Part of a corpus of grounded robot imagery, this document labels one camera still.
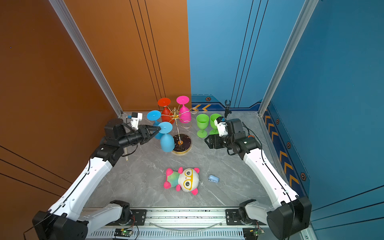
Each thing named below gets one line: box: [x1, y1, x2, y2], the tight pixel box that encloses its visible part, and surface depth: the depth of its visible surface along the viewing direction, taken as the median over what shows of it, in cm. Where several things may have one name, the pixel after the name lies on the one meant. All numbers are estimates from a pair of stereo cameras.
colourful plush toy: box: [163, 167, 200, 196], surface depth 81 cm
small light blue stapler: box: [208, 175, 220, 183], surface depth 86 cm
